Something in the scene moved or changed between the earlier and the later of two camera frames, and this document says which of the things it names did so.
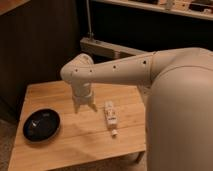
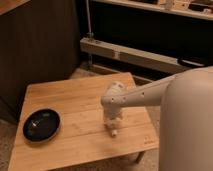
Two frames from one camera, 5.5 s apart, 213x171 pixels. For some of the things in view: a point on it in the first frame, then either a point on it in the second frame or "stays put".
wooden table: (83, 138) stays put
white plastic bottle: (111, 117) stays put
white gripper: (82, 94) to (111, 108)
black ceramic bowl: (41, 125) stays put
